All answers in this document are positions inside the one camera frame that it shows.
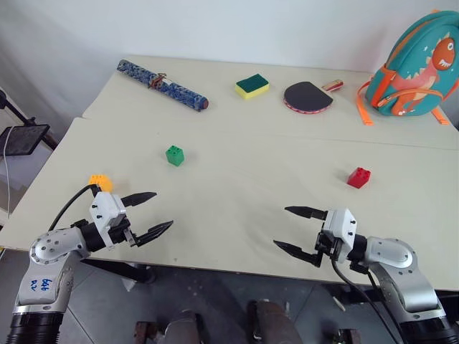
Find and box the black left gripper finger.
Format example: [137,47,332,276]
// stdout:
[134,219,174,247]
[120,191,158,209]

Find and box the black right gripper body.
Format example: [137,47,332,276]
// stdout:
[314,231,341,259]

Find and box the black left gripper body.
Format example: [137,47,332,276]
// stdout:
[108,214,140,248]

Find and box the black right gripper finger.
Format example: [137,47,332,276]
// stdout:
[273,239,322,268]
[284,205,329,221]

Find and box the black table leg brace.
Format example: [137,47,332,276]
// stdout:
[80,258,156,285]

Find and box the yellow toy block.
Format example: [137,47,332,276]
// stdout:
[88,173,114,192]

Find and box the green toy block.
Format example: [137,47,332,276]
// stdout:
[165,144,186,167]

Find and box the red toy block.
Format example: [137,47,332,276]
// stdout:
[346,166,372,188]

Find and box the dark rounded robot foot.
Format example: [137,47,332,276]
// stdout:
[246,299,304,344]

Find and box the blue patterned rolled scroll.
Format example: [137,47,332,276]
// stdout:
[117,59,211,113]

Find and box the black table tennis paddle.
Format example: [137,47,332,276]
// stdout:
[283,79,345,115]

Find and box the black tablet on stand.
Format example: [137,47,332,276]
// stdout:
[0,123,52,158]

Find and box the yellow green sponge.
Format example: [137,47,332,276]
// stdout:
[235,73,270,101]

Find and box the teal dinosaur backpack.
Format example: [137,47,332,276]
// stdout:
[356,8,459,127]

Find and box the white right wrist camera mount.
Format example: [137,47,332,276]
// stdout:
[323,209,358,264]

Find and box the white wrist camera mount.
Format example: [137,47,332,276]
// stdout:
[323,209,358,264]
[89,191,127,249]

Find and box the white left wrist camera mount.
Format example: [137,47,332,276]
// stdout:
[89,191,127,249]

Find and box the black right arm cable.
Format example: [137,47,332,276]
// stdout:
[330,258,407,344]

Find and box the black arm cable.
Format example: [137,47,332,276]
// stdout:
[330,258,407,344]
[47,183,103,231]

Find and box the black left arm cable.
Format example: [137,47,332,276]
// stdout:
[47,183,103,231]

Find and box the white cable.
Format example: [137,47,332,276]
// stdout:
[2,125,18,220]

